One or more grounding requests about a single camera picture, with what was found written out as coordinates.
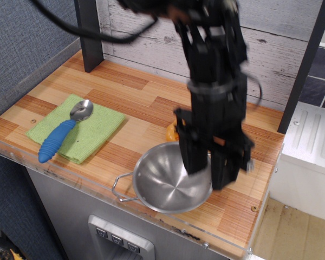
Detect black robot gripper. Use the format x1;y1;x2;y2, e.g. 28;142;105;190
174;81;254;190

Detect steel bowl with wire handles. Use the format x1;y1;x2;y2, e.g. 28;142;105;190
112;142;212;214

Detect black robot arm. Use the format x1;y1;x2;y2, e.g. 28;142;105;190
120;1;253;190

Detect orange plastic croissant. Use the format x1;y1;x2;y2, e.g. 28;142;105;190
165;120;179;141

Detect white ridged appliance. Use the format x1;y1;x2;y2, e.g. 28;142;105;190
269;102;325;220

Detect stainless steel cabinet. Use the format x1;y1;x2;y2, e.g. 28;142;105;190
28;169;225;259

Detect yellow object bottom left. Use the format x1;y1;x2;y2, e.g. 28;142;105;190
0;243;24;260

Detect blue handled metal spoon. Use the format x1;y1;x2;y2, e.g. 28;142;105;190
38;100;93;163

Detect black cable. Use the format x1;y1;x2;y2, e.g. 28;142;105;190
29;0;159;44

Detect black right shelf post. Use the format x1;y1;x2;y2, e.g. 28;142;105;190
277;0;325;134

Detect black shelf post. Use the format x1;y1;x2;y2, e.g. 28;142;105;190
74;0;103;73
277;0;325;134

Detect black left shelf post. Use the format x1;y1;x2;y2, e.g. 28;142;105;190
74;0;103;73

